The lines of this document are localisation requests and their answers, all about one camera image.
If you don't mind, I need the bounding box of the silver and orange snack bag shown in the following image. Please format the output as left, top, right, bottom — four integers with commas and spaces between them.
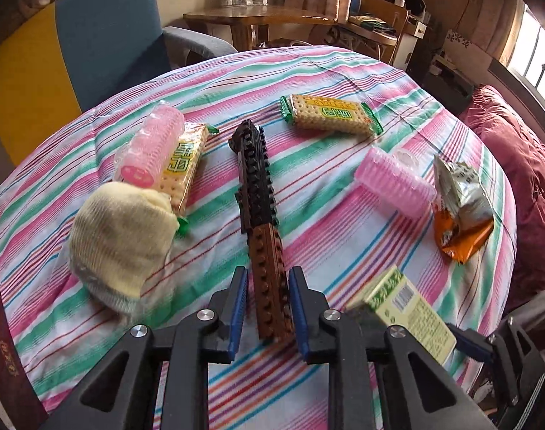
432, 154, 495, 264

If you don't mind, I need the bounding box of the wooden side table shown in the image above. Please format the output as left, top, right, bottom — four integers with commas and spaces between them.
183, 4, 338, 50

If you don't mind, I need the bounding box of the striped bed sheet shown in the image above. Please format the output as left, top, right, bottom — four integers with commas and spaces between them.
0, 45, 517, 417

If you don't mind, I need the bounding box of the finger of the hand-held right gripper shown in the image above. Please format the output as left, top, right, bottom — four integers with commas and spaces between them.
449, 317, 533, 408

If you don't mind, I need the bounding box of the white cabinet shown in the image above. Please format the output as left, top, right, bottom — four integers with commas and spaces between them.
393, 9, 430, 72

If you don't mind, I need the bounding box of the pale yellow knit sock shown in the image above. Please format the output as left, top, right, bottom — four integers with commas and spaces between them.
68, 182, 180, 314

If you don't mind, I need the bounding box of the blue and yellow armchair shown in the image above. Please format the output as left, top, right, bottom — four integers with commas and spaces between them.
0, 0, 237, 166

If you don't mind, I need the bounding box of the bright barred window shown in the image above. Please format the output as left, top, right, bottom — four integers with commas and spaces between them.
508, 2, 545, 121

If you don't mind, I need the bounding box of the beige patterned bag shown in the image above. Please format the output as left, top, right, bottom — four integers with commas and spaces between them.
443, 29, 493, 72

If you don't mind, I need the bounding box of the black and brown brick toy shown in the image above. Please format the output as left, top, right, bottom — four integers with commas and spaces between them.
228, 119, 295, 341

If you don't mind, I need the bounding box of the yellow and green cloth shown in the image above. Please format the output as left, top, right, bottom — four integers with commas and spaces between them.
348, 14, 396, 34

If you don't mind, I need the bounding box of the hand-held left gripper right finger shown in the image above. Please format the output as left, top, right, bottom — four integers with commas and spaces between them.
288, 266, 497, 430

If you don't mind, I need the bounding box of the dark red quilt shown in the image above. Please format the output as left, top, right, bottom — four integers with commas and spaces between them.
458, 85, 545, 287

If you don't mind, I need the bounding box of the pink hair roller left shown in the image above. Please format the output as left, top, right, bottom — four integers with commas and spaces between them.
113, 99, 186, 189

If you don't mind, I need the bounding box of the pink hair roller right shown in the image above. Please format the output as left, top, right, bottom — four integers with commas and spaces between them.
355, 145, 437, 218

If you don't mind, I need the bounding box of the pink hair roller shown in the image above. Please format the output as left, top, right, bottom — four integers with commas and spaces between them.
113, 99, 186, 189
355, 145, 437, 218

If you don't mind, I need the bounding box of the wooden chair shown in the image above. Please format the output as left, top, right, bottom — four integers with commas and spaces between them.
344, 0, 410, 61

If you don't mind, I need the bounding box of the green-ended cracker packet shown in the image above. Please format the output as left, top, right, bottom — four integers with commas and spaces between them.
158, 122, 220, 238
279, 94, 384, 139

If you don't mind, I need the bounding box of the dark red box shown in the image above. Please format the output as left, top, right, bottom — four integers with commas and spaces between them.
0, 257, 49, 430

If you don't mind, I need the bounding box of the green paper box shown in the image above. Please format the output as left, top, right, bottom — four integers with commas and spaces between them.
344, 265, 457, 366

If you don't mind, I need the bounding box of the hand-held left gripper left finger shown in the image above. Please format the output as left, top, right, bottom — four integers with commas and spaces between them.
44, 266, 251, 430

